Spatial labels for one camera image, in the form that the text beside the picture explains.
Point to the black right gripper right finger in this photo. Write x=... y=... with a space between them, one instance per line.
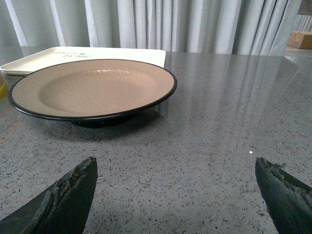
x=288 y=200

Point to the yellow rimmed bamboo steamer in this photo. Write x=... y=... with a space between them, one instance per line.
x=3 y=88

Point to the cream rectangular tray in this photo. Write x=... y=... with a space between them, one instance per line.
x=62 y=54

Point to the brown cardboard box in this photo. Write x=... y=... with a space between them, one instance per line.
x=300 y=40

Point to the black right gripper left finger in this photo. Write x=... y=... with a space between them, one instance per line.
x=62 y=208

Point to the tan plate with black rim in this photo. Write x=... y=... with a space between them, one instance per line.
x=91 y=92

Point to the grey pleated curtain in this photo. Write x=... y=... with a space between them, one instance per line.
x=243 y=27

